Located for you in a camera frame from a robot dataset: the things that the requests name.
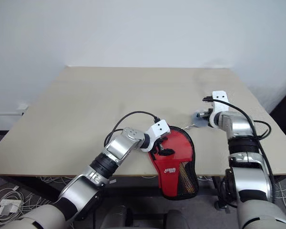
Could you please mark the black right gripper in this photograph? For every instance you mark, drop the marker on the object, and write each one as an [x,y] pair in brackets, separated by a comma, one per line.
[209,114]

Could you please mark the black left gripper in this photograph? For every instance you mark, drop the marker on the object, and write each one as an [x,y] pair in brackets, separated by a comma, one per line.
[161,140]

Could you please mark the red and black paddle case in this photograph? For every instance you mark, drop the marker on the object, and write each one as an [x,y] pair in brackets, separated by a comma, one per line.
[169,181]

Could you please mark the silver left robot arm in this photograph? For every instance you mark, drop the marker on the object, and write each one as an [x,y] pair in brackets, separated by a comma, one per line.
[119,148]

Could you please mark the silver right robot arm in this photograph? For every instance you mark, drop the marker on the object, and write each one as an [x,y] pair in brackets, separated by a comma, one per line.
[248,171]

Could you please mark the dark cabinet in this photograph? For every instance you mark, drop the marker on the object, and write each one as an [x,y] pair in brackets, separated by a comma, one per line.
[284,112]

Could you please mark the white power adapter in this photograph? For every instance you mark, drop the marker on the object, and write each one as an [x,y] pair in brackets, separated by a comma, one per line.
[8,206]

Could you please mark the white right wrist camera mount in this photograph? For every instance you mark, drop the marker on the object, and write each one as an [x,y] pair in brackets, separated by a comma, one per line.
[219,95]

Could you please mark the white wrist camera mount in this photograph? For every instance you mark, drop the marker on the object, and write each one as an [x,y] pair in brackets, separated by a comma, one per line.
[157,128]
[219,95]

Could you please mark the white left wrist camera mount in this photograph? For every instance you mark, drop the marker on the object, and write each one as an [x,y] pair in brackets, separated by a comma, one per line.
[157,128]

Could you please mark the black table frame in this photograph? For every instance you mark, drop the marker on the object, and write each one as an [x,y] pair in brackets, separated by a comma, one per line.
[33,189]

